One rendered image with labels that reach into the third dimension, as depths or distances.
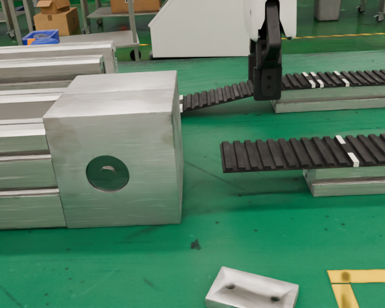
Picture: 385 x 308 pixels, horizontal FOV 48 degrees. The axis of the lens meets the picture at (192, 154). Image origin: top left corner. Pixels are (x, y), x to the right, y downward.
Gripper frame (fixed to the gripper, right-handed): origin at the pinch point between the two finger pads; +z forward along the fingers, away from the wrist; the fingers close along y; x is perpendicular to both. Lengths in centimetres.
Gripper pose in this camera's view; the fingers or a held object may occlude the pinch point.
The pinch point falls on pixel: (263, 77)
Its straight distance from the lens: 54.4
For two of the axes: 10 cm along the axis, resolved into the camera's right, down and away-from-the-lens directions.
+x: -10.0, 0.5, 0.3
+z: 0.6, 8.9, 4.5
